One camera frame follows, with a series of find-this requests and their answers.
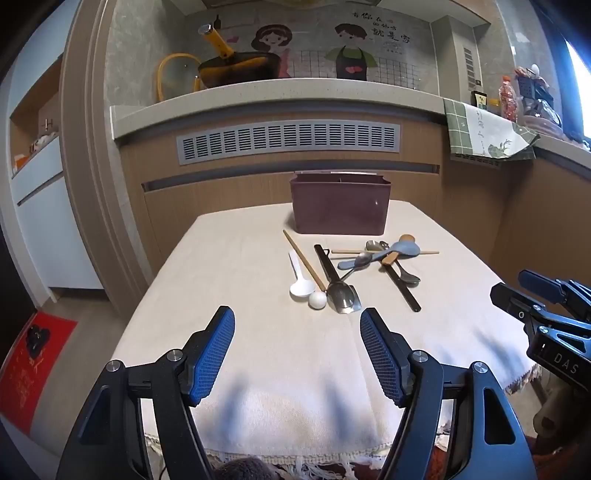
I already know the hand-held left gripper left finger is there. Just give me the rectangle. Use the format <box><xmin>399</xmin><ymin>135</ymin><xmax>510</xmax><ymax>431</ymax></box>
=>
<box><xmin>55</xmin><ymin>305</ymin><xmax>236</xmax><ymax>480</ymax></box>

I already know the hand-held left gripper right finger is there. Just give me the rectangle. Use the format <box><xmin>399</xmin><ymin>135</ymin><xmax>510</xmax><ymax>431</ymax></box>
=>
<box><xmin>359</xmin><ymin>308</ymin><xmax>539</xmax><ymax>480</ymax></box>

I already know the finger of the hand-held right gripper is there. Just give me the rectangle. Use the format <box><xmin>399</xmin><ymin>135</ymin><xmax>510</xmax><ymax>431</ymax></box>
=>
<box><xmin>490</xmin><ymin>282</ymin><xmax>561</xmax><ymax>330</ymax></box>
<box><xmin>518</xmin><ymin>270</ymin><xmax>566</xmax><ymax>304</ymax></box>

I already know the black-handled metal shovel spoon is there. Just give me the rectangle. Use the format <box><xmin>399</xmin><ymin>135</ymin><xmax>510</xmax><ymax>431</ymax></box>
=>
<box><xmin>314</xmin><ymin>244</ymin><xmax>362</xmax><ymax>315</ymax></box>

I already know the black knife handle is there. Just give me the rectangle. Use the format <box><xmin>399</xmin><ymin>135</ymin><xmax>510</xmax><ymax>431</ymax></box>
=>
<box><xmin>384</xmin><ymin>264</ymin><xmax>423</xmax><ymax>312</ymax></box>

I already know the white plastic spoon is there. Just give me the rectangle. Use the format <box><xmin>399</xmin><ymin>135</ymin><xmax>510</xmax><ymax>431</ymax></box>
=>
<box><xmin>289</xmin><ymin>250</ymin><xmax>315</xmax><ymax>300</ymax></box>

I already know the wooden chopstick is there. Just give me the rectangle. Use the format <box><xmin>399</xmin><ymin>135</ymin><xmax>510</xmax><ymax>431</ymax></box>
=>
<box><xmin>331</xmin><ymin>249</ymin><xmax>440</xmax><ymax>256</ymax></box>
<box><xmin>283</xmin><ymin>229</ymin><xmax>328</xmax><ymax>294</ymax></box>

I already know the purple plastic utensil holder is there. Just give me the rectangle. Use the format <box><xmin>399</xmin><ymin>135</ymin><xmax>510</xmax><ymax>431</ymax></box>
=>
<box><xmin>289</xmin><ymin>172</ymin><xmax>392</xmax><ymax>235</ymax></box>

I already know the beige tube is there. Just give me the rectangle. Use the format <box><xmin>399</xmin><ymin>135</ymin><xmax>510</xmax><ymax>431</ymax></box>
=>
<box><xmin>532</xmin><ymin>384</ymin><xmax>568</xmax><ymax>443</ymax></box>

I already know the wooden kitchen counter cabinet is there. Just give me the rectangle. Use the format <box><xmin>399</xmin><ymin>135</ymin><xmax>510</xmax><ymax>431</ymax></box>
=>
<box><xmin>111</xmin><ymin>76</ymin><xmax>591</xmax><ymax>296</ymax></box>

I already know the green checkered towel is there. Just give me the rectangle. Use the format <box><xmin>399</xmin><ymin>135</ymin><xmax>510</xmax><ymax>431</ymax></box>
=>
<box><xmin>443</xmin><ymin>98</ymin><xmax>541</xmax><ymax>162</ymax></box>

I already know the dark plastic bag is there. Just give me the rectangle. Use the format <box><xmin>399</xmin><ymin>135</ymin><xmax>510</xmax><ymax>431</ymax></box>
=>
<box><xmin>525</xmin><ymin>99</ymin><xmax>565</xmax><ymax>136</ymax></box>

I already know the red floor mat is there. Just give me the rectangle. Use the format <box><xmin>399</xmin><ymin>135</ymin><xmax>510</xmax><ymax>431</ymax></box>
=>
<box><xmin>0</xmin><ymin>310</ymin><xmax>78</xmax><ymax>437</ymax></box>

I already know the clear bottle with red contents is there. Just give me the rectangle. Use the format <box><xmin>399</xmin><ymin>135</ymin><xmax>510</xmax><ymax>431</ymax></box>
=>
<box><xmin>499</xmin><ymin>76</ymin><xmax>518</xmax><ymax>121</ymax></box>

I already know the blue plastic basket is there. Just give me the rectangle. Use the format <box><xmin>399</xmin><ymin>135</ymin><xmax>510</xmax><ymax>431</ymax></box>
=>
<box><xmin>516</xmin><ymin>74</ymin><xmax>546</xmax><ymax>100</ymax></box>

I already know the white cabinet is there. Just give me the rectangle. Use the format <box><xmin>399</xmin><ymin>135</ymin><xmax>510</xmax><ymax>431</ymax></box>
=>
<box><xmin>10</xmin><ymin>134</ymin><xmax>105</xmax><ymax>303</ymax></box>

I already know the grey vent grille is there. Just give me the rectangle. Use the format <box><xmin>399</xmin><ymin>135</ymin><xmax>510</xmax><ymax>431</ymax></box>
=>
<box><xmin>177</xmin><ymin>124</ymin><xmax>402</xmax><ymax>166</ymax></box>

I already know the glass lid with yellow rim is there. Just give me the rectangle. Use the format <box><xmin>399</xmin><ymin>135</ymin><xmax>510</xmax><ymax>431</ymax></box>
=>
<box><xmin>156</xmin><ymin>52</ymin><xmax>204</xmax><ymax>103</ymax></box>

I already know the white wall vent panel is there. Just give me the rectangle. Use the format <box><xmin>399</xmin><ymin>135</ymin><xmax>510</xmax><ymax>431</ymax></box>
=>
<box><xmin>463</xmin><ymin>46</ymin><xmax>476</xmax><ymax>92</ymax></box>

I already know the black pan with yellow handle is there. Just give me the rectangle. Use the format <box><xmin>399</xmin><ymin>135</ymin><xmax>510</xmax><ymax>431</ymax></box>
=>
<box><xmin>198</xmin><ymin>24</ymin><xmax>283</xmax><ymax>88</ymax></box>

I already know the cartoon wall sticker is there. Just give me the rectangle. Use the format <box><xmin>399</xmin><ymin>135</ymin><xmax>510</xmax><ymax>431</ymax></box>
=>
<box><xmin>249</xmin><ymin>9</ymin><xmax>416</xmax><ymax>81</ymax></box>

